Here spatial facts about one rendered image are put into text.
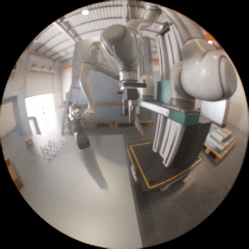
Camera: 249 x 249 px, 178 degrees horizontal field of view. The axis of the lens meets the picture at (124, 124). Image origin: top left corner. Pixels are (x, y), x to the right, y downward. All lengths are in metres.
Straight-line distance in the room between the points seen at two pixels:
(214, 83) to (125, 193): 0.45
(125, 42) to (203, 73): 0.21
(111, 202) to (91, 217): 0.11
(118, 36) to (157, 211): 1.21
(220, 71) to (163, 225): 1.12
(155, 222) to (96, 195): 0.79
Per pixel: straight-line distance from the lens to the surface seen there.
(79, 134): 0.47
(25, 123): 2.03
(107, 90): 2.40
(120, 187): 0.38
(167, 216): 1.08
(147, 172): 0.83
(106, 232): 0.36
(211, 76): 0.24
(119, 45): 0.25
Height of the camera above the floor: 0.99
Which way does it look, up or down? 22 degrees down
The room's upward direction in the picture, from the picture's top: 1 degrees counter-clockwise
